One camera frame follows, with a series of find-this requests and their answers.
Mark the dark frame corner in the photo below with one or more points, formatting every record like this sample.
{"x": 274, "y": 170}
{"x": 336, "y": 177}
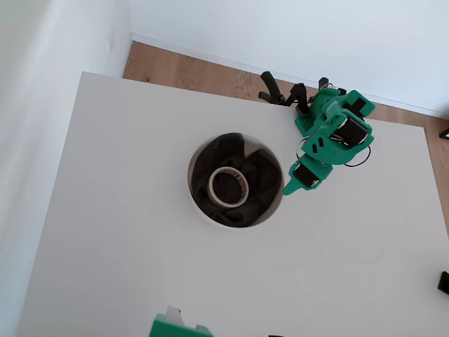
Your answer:
{"x": 445, "y": 134}

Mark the white printed part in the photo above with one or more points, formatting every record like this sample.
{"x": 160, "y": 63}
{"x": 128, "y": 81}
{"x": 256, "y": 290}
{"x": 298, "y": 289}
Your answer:
{"x": 173, "y": 314}

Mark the white baseboard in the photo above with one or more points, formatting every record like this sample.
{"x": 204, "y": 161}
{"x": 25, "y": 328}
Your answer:
{"x": 210, "y": 56}

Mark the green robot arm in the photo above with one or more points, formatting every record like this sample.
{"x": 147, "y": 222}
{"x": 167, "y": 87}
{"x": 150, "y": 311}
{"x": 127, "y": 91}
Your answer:
{"x": 333, "y": 147}

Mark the green gripper black motor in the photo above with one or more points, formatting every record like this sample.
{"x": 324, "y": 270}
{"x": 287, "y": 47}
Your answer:
{"x": 304, "y": 174}

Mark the white masking tape roll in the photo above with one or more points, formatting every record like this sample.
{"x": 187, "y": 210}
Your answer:
{"x": 226, "y": 205}

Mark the black table clamp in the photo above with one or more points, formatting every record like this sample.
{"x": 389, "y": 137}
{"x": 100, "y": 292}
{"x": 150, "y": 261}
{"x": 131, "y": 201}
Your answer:
{"x": 298, "y": 94}
{"x": 322, "y": 83}
{"x": 273, "y": 89}

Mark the green printed robot part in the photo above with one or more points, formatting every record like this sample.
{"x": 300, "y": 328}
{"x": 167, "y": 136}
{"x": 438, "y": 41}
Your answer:
{"x": 168, "y": 328}

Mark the flat black object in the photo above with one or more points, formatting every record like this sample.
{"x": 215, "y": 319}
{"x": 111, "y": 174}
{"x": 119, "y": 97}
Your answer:
{"x": 445, "y": 282}

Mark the black cloth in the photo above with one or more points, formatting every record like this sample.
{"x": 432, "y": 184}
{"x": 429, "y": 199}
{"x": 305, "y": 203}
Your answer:
{"x": 259, "y": 175}

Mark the white bowl with black cloth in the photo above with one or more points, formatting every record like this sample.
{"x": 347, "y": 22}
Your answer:
{"x": 257, "y": 143}

